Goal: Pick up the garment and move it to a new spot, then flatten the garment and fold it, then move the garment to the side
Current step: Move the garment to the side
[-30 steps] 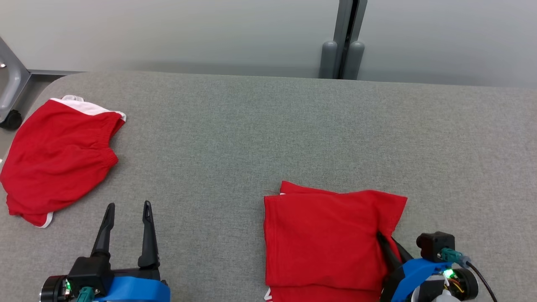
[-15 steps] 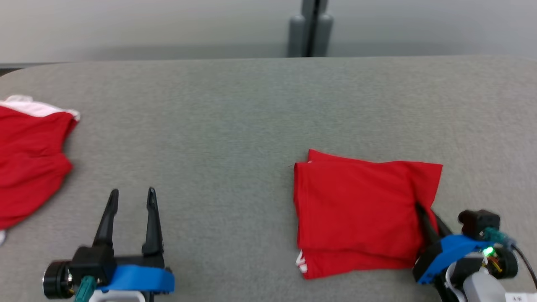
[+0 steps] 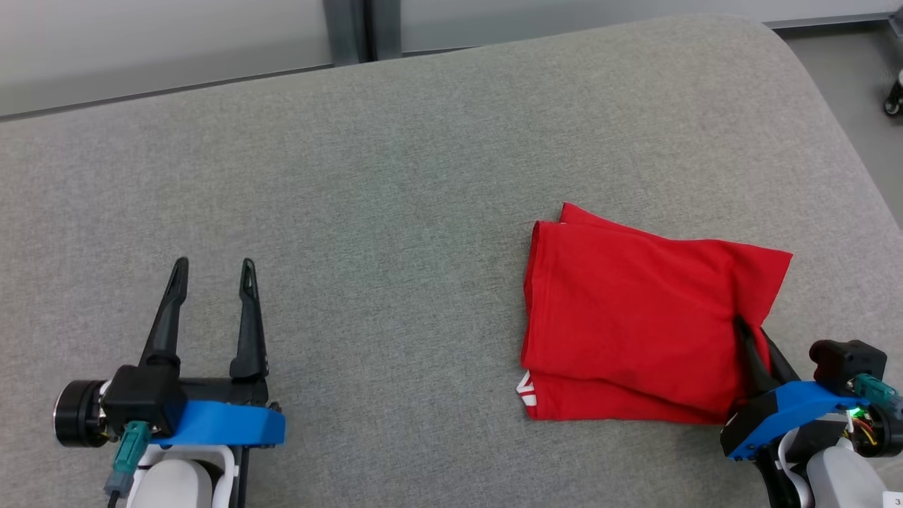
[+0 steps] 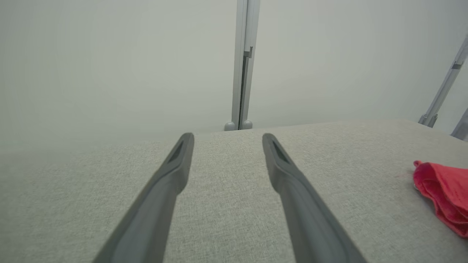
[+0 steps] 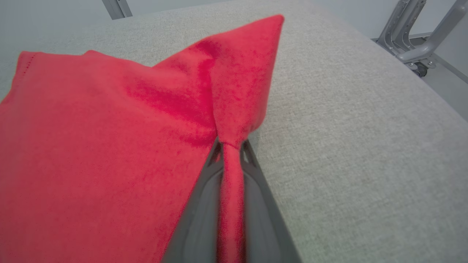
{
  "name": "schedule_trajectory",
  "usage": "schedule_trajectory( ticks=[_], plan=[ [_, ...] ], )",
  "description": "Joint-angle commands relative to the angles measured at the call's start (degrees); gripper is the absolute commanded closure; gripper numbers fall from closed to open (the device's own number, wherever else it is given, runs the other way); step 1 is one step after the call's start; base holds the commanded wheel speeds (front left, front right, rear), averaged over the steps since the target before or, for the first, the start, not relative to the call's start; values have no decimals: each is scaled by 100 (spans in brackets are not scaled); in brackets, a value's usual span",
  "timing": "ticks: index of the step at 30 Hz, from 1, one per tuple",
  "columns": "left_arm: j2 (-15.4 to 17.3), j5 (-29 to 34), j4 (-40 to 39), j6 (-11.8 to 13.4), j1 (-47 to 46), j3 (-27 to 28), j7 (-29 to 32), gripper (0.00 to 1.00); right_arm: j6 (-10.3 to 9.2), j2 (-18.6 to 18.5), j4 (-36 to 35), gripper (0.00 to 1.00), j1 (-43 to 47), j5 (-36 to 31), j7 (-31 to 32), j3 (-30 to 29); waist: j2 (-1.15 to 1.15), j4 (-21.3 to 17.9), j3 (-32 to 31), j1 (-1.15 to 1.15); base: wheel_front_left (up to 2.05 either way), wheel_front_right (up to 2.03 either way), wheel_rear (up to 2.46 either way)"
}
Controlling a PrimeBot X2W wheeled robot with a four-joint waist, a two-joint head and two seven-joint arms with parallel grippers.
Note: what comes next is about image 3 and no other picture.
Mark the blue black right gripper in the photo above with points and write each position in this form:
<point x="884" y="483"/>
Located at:
<point x="783" y="409"/>

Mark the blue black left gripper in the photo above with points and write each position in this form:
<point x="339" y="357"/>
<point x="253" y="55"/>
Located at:
<point x="226" y="423"/>

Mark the red white Bulls jersey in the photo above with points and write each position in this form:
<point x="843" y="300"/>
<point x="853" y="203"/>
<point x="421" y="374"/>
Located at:
<point x="635" y="310"/>

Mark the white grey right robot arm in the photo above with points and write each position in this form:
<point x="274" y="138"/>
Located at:
<point x="839" y="480"/>

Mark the grey fabric sofa cushion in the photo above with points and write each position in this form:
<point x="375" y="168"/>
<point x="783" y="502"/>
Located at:
<point x="353" y="212"/>

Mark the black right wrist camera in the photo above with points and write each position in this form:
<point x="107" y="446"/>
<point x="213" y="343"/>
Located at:
<point x="846" y="363"/>

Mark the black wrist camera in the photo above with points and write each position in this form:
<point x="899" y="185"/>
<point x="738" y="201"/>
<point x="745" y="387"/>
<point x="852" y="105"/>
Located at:
<point x="846" y="363"/>
<point x="141" y="398"/>

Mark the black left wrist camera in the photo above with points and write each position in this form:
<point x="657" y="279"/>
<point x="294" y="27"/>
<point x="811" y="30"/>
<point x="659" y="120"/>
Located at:
<point x="141" y="398"/>

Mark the grey partition post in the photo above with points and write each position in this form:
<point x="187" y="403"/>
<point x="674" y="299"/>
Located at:
<point x="363" y="28"/>

